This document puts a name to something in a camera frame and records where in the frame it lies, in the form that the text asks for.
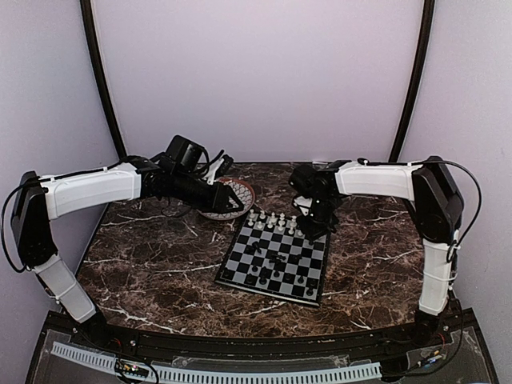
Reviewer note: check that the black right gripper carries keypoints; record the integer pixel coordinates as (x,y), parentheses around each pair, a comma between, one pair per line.
(311,233)

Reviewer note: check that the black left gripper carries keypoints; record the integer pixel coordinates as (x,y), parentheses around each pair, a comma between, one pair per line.
(218,201)

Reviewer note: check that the black white chess board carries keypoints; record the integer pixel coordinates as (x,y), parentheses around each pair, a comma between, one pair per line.
(312,265)

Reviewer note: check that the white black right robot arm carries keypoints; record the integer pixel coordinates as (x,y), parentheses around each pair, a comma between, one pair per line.
(436,207)

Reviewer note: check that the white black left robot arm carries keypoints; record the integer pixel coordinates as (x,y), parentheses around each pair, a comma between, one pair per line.
(53,216)

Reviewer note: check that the fallen black chess rook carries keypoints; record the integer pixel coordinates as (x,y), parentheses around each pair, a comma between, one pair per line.
(253,248)

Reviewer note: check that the white king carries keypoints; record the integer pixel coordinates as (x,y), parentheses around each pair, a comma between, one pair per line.
(293,221)

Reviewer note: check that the floral patterned ceramic plate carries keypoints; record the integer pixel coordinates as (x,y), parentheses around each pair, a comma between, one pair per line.
(245,197)

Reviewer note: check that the white queen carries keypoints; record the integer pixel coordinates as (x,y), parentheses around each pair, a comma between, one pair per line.
(282,220)

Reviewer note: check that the white rook near plate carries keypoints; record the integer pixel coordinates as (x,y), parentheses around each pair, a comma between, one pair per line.
(252,216)

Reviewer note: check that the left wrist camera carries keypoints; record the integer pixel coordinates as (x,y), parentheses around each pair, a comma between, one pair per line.
(185,152)

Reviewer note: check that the black front frame rail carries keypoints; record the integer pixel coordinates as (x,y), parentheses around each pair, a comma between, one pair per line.
(382,344)

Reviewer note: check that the white slotted cable duct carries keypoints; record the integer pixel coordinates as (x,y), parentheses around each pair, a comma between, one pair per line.
(196,370)

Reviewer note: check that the black right corner frame post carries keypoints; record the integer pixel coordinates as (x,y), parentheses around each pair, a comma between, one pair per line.
(415,79)

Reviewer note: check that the black corner frame post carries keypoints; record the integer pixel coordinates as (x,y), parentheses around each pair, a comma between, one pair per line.
(93,46)
(415,79)

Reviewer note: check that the black left corner frame post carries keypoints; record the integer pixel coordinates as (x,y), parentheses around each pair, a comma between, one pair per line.
(93,46)

